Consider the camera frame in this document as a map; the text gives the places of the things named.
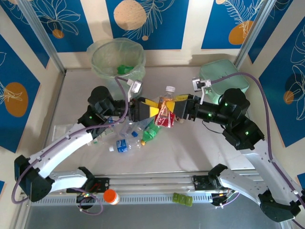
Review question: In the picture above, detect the grey metal sheet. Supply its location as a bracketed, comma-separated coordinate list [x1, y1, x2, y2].
[22, 204, 295, 229]

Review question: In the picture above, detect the clear Pepsi bottle blue cap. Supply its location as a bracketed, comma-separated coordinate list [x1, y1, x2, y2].
[104, 116, 120, 131]

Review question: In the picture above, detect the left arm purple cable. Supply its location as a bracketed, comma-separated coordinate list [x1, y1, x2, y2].
[11, 76, 131, 215]

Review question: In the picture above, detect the orange-capped small jar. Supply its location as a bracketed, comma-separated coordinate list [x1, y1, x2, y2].
[102, 189, 121, 206]

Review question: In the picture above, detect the mint green zip case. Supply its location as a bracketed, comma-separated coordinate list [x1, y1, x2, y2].
[199, 59, 250, 105]

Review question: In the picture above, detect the aluminium upright post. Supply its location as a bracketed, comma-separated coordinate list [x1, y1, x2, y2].
[234, 0, 275, 69]
[18, 0, 67, 75]

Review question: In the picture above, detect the slim clear bottle blue cap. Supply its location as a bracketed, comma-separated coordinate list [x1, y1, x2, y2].
[119, 120, 134, 138]

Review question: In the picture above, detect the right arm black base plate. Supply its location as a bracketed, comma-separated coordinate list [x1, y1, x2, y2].
[192, 174, 239, 191]

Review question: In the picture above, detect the crushed green Sprite bottle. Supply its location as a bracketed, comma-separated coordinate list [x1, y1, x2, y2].
[140, 119, 163, 146]
[116, 64, 134, 73]

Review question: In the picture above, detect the aluminium rail beam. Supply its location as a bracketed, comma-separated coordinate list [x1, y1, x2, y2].
[20, 170, 285, 198]

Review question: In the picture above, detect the bin with green liner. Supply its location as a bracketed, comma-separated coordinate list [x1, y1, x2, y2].
[86, 37, 147, 101]

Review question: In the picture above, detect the crushed bottle bright blue label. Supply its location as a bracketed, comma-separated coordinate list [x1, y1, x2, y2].
[109, 138, 143, 155]

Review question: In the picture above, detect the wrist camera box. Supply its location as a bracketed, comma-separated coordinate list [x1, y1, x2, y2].
[130, 80, 143, 95]
[192, 76, 213, 93]

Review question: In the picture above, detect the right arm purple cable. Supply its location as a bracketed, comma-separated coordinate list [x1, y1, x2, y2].
[211, 72, 305, 229]

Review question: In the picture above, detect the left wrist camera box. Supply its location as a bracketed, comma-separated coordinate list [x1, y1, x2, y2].
[130, 80, 143, 95]

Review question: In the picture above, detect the clear plastic bag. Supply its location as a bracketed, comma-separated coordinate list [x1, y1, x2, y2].
[53, 125, 76, 139]

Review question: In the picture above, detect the orange tea bottle red label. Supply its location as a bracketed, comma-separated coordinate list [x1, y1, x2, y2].
[154, 85, 177, 129]

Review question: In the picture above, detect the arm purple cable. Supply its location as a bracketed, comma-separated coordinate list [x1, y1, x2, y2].
[11, 76, 131, 215]
[211, 72, 305, 229]

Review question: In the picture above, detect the clear bottle pale blue label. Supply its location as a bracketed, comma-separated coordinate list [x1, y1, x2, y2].
[132, 118, 153, 139]

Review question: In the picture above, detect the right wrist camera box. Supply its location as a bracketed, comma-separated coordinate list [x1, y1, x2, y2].
[192, 76, 213, 93]

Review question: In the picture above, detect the grey slotted cable duct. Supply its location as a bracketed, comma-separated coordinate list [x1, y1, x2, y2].
[30, 193, 283, 206]

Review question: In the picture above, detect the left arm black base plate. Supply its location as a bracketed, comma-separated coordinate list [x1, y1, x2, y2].
[66, 177, 111, 194]

